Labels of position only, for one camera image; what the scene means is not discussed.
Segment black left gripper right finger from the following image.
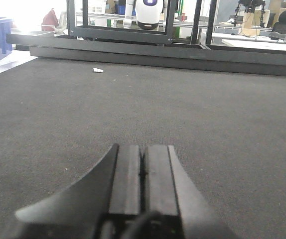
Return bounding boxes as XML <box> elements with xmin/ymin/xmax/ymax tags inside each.
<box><xmin>143</xmin><ymin>144</ymin><xmax>233</xmax><ymax>239</ymax></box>

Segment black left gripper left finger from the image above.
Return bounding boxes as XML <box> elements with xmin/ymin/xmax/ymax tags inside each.
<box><xmin>15</xmin><ymin>143</ymin><xmax>142</xmax><ymax>239</ymax></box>

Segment small white paper scrap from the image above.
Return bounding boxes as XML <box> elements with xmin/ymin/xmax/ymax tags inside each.
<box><xmin>93</xmin><ymin>68</ymin><xmax>104</xmax><ymax>73</ymax></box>

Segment white humanoid robot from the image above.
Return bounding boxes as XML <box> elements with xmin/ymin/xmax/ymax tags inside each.
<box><xmin>123</xmin><ymin>0</ymin><xmax>167</xmax><ymax>30</ymax></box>

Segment white work table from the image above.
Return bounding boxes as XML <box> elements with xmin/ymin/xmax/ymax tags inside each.
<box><xmin>212</xmin><ymin>33</ymin><xmax>286</xmax><ymax>51</ymax></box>

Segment dark red bag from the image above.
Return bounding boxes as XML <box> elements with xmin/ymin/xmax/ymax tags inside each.
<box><xmin>41</xmin><ymin>8</ymin><xmax>59</xmax><ymax>31</ymax></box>

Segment black metal frame rails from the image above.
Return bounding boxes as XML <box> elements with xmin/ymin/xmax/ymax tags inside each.
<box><xmin>6</xmin><ymin>0</ymin><xmax>286</xmax><ymax>76</ymax></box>

